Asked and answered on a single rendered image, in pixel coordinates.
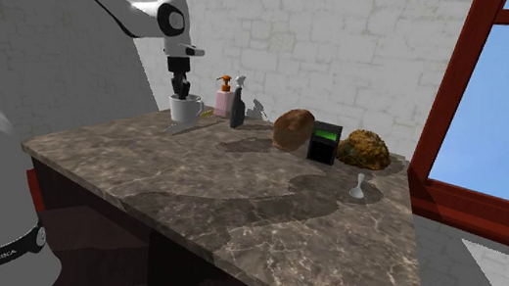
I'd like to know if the white mug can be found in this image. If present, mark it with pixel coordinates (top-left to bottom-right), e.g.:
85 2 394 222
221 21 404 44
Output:
166 91 207 126

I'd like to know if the brown lumpy food heap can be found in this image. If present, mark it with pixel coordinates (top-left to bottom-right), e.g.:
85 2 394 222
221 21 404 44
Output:
335 126 395 173

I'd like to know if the black spray bottle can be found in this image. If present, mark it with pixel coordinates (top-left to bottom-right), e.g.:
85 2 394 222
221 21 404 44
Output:
228 73 252 131

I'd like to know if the pink soap dispenser orange pump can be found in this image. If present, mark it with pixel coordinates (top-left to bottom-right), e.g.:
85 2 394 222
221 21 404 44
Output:
211 73 239 119

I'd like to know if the silver knife yellow handle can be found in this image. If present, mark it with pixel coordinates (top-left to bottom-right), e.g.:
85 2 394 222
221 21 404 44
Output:
162 104 215 140

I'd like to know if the black calculator green screen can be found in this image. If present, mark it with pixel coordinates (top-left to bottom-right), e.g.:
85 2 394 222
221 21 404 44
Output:
304 119 345 167

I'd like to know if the red framed window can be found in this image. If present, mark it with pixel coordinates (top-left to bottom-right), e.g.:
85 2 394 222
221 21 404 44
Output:
397 0 509 256

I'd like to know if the brown bread loaf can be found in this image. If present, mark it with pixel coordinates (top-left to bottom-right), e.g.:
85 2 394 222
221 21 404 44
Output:
270 105 318 156

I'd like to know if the white spoon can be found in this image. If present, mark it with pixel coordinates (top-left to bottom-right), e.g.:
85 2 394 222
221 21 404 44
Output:
347 171 368 201

